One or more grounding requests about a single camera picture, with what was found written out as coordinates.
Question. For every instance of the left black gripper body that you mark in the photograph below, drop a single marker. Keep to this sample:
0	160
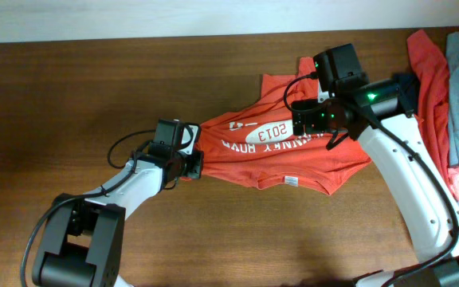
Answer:
191	164

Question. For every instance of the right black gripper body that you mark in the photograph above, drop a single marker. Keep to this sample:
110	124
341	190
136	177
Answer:
317	115

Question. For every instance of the orange soccer t-shirt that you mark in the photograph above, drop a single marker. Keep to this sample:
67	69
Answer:
256	147

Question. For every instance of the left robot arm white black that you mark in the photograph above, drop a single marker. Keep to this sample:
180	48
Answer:
83	234

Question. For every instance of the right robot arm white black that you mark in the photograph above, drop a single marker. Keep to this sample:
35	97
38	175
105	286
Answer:
378	116

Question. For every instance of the navy garment in pile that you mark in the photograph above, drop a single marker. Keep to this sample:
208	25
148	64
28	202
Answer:
409	85

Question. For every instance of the red shirt in pile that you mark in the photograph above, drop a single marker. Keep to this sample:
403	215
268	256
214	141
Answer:
432	70

